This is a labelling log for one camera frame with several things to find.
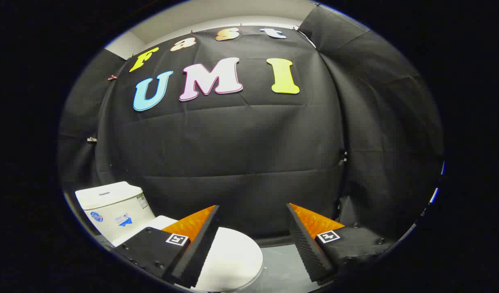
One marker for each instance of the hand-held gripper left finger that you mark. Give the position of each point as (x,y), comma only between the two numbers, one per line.
(200,244)

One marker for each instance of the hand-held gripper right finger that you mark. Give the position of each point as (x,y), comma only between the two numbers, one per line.
(308,248)

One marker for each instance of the white toilet lid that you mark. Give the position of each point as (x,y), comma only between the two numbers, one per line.
(233,256)

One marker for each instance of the black backdrop cloth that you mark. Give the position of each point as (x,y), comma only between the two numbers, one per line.
(233,142)

